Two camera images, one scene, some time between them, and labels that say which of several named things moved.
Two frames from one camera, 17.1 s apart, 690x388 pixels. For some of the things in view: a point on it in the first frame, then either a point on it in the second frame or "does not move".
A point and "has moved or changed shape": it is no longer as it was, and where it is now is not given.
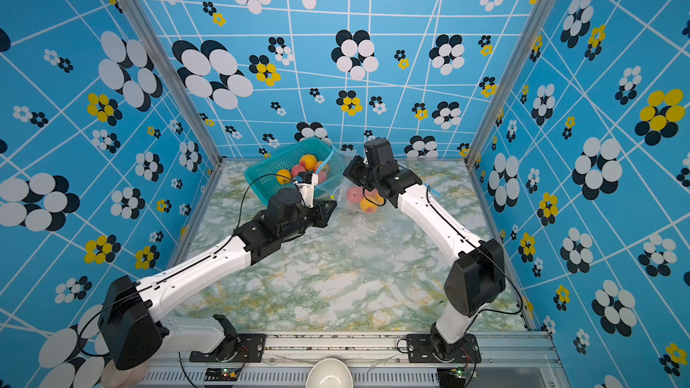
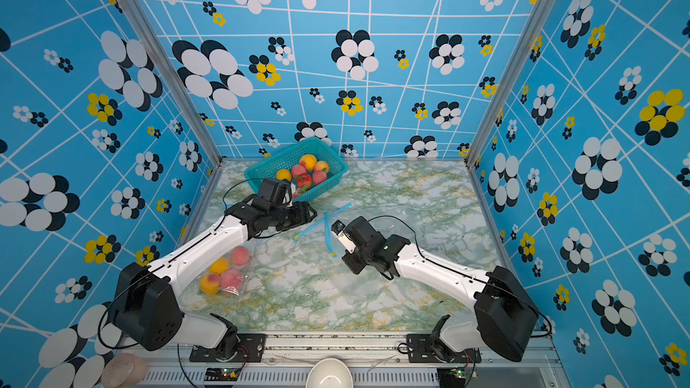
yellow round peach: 281,180 does not move
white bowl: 330,373 does not move
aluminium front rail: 377,359 does not move
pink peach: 355,194 has moved or changed shape
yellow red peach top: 308,161 does not move
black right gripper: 352,171 -> 354,267
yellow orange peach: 368,207 -> 209,284
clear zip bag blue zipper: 331,179 -> 233,275
